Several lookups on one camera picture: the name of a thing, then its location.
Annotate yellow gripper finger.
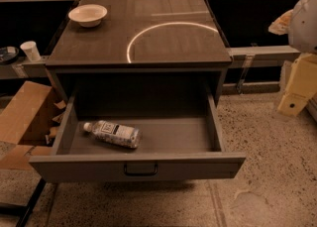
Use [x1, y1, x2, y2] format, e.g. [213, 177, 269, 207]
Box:
[277, 54, 317, 117]

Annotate clear plastic water bottle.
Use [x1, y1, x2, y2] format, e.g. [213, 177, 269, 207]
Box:
[82, 120, 141, 149]

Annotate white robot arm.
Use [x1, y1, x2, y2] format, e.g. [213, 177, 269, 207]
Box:
[268, 0, 317, 117]

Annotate open grey top drawer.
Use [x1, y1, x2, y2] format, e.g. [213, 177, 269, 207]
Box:
[30, 83, 246, 182]

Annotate grey cabinet with counter top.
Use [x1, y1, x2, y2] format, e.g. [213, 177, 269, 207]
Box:
[47, 0, 232, 117]

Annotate white ceramic bowl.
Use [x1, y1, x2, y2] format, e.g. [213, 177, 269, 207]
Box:
[68, 4, 107, 28]

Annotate brown cardboard box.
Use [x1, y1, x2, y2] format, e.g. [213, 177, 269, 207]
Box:
[0, 81, 66, 170]

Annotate white paper cup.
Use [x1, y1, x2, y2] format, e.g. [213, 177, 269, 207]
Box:
[20, 41, 41, 61]

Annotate dark round plate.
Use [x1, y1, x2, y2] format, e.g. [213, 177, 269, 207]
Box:
[0, 47, 19, 65]

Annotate black floor stand leg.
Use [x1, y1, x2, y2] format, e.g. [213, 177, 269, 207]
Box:
[0, 178, 47, 227]

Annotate grey metal rail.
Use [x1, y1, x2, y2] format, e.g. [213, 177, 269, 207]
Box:
[228, 46, 300, 68]

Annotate black drawer handle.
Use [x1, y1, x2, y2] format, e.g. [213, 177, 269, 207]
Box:
[124, 164, 158, 176]

